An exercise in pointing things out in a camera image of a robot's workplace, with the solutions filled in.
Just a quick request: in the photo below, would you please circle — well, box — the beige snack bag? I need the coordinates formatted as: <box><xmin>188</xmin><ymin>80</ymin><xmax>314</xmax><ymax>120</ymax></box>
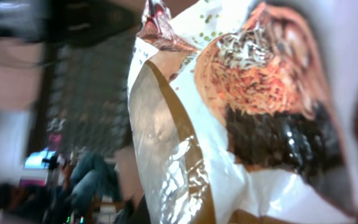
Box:
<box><xmin>128</xmin><ymin>1</ymin><xmax>358</xmax><ymax>223</ymax></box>

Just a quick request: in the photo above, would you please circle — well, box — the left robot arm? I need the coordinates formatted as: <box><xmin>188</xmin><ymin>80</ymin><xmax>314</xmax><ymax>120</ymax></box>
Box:
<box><xmin>0</xmin><ymin>0</ymin><xmax>135</xmax><ymax>47</ymax></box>

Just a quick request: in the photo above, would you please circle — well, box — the grey plastic mesh basket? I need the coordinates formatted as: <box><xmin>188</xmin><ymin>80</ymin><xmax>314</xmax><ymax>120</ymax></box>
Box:
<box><xmin>35</xmin><ymin>27</ymin><xmax>136</xmax><ymax>156</ymax></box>

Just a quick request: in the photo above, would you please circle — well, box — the seated person in background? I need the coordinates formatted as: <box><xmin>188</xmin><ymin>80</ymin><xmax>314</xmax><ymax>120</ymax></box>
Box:
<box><xmin>42</xmin><ymin>151</ymin><xmax>121</xmax><ymax>224</ymax></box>

